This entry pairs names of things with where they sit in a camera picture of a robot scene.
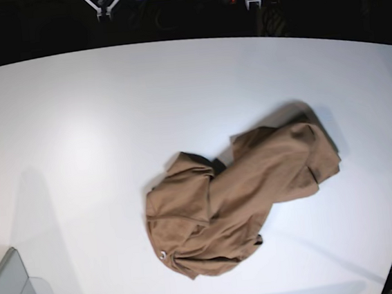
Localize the brown t-shirt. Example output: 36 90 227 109
145 102 340 279

